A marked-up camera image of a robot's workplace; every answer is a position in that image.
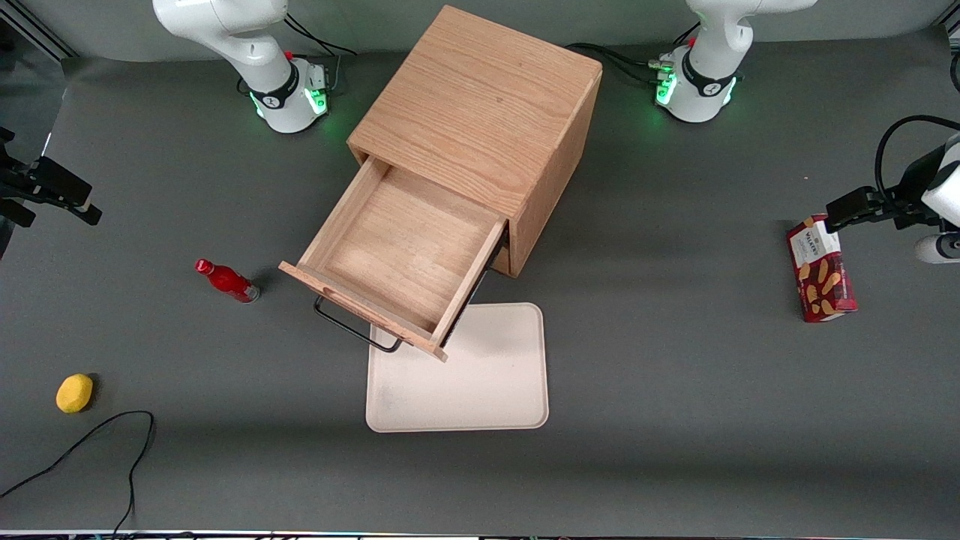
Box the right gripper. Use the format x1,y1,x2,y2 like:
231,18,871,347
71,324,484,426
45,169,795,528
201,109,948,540
0,139,102,226

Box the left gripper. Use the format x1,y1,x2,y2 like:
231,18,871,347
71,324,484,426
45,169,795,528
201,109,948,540
826,133,960,234

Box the oak wooden drawer cabinet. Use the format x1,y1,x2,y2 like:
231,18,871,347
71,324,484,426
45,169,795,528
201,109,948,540
346,4,604,279

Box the red shortbread biscuit box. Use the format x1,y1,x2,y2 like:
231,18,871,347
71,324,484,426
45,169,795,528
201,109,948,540
786,214,859,323

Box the small red bottle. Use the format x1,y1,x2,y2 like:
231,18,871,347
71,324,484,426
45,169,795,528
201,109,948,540
194,259,261,305

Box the yellow lemon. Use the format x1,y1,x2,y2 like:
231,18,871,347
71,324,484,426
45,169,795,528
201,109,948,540
55,373,95,415

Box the cream rectangular plastic tray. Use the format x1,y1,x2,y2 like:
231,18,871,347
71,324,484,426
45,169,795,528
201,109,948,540
365,302,550,434

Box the black left wrist camera cable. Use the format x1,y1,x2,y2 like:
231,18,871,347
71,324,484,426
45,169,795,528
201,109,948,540
874,114,960,215

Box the aluminium frame profile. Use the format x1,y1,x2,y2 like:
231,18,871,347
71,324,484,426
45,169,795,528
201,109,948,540
9,2,77,62

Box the thin black table cable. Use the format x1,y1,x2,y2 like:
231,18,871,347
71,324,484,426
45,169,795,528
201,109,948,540
0,410,156,536

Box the black left arm base cables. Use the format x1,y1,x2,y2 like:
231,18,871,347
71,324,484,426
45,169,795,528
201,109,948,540
564,42,665,85

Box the black arm base cables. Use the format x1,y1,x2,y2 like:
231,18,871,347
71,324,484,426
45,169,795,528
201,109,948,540
283,11,359,95
564,42,665,85

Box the black right arm base cables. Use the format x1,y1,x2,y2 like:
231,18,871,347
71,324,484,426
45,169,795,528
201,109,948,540
283,11,359,95

